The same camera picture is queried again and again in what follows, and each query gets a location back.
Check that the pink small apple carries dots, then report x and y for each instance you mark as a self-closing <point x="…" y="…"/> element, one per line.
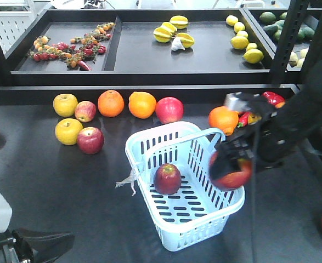
<point x="85" y="111"/>

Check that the large red apple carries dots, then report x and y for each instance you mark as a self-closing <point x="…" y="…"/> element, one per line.
<point x="169" y="110"/>

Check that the white garlic bulb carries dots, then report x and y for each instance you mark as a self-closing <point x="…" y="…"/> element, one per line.
<point x="177" y="44"/>

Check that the light blue plastic basket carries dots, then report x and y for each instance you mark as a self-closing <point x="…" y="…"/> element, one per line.
<point x="198" y="210"/>

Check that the yellow apple by orange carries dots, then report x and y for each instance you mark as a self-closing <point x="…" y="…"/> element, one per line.
<point x="253" y="118"/>

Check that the cherry tomato vine pile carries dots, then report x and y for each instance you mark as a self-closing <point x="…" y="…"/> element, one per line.
<point x="77" y="52"/>

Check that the orange left of pair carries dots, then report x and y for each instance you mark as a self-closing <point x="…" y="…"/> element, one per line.
<point x="110" y="103"/>

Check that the yellow apple back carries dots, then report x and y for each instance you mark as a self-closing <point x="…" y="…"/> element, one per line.
<point x="64" y="104"/>

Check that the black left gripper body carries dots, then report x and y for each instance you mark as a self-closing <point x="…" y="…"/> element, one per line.
<point x="13" y="249"/>

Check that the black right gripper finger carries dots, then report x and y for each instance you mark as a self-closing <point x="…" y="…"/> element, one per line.
<point x="224" y="161"/>

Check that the orange of pair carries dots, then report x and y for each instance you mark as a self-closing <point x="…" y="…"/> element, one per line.
<point x="142" y="104"/>
<point x="110" y="103"/>

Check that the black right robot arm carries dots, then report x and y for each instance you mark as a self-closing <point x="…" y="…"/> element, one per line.
<point x="298" y="118"/>

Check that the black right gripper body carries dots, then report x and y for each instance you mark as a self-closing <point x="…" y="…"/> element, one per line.
<point x="265" y="147"/>

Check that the orange beside pepper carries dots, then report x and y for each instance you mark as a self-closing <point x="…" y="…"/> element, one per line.
<point x="279" y="105"/>

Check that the red apple front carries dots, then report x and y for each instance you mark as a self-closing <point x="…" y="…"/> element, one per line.
<point x="167" y="179"/>

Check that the yellow apple front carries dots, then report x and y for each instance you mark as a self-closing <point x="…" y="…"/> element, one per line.
<point x="67" y="130"/>

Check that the red bell pepper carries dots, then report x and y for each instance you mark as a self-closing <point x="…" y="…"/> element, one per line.
<point x="273" y="98"/>

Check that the orange with navel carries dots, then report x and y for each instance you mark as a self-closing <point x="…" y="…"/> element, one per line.
<point x="224" y="119"/>

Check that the orange right of pair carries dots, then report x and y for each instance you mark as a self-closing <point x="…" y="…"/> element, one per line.
<point x="142" y="104"/>

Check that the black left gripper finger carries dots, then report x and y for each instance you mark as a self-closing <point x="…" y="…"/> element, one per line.
<point x="37" y="246"/>

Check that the dark red small apple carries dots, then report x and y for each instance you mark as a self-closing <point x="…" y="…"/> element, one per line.
<point x="90" y="140"/>

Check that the black wooden display stand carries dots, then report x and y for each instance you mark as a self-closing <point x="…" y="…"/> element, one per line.
<point x="52" y="187"/>

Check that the red chili pepper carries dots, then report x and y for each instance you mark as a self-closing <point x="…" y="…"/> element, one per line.
<point x="243" y="120"/>

